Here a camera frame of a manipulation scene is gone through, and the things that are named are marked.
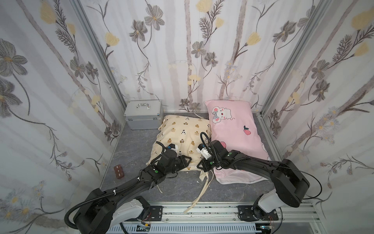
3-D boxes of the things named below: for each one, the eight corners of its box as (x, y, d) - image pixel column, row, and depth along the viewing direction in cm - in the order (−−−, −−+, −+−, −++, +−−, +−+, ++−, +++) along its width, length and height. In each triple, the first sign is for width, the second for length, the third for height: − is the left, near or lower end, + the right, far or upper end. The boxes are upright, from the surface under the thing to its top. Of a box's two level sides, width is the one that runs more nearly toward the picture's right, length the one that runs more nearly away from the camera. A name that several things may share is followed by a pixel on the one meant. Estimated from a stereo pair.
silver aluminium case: (129, 130, 111) (122, 116, 99) (136, 110, 126) (130, 95, 113) (161, 130, 111) (158, 116, 99) (165, 110, 126) (162, 95, 113)
